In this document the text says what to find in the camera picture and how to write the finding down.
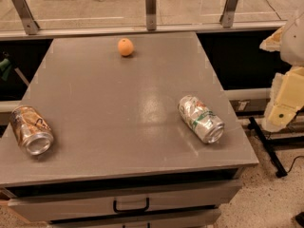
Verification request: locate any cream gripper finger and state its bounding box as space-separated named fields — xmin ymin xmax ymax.
xmin=262 ymin=66 xmax=304 ymax=132
xmin=259 ymin=27 xmax=283 ymax=52

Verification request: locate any orange fruit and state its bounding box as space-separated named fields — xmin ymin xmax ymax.
xmin=118 ymin=38 xmax=134 ymax=56

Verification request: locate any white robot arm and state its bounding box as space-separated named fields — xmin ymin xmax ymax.
xmin=259 ymin=10 xmax=304 ymax=132

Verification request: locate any silver green soda can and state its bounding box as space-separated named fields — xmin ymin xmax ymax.
xmin=178 ymin=95 xmax=225 ymax=144

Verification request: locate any orange soda can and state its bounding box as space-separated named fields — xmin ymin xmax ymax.
xmin=9 ymin=105 xmax=54 ymax=156

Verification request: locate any black metal stand leg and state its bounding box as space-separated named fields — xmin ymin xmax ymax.
xmin=248 ymin=117 xmax=287 ymax=178

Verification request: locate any metal railing bar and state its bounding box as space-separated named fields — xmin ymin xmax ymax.
xmin=0 ymin=20 xmax=287 ymax=41

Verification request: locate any grey lower drawer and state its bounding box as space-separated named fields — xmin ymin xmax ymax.
xmin=47 ymin=209 xmax=221 ymax=228

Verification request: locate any grey drawer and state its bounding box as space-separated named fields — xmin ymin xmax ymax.
xmin=9 ymin=180 xmax=241 ymax=221
xmin=47 ymin=209 xmax=221 ymax=228

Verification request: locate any grey upper drawer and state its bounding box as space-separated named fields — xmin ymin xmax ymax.
xmin=9 ymin=180 xmax=241 ymax=221

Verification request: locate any green object at left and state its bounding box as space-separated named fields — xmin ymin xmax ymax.
xmin=0 ymin=59 xmax=12 ymax=81

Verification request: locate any black cable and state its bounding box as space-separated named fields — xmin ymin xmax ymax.
xmin=260 ymin=0 xmax=283 ymax=21

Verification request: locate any right metal railing bracket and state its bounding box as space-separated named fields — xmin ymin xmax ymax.
xmin=219 ymin=0 xmax=238 ymax=28

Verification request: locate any metal railing bracket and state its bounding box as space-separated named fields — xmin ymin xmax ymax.
xmin=11 ymin=0 xmax=40 ymax=35
xmin=145 ymin=0 xmax=157 ymax=30
xmin=219 ymin=0 xmax=238 ymax=28

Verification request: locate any middle metal railing bracket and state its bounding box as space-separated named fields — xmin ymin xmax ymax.
xmin=145 ymin=0 xmax=157 ymax=30

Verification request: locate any black drawer handle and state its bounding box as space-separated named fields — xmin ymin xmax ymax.
xmin=112 ymin=198 xmax=150 ymax=214

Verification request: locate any left metal railing bracket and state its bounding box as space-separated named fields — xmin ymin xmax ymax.
xmin=11 ymin=0 xmax=40 ymax=35

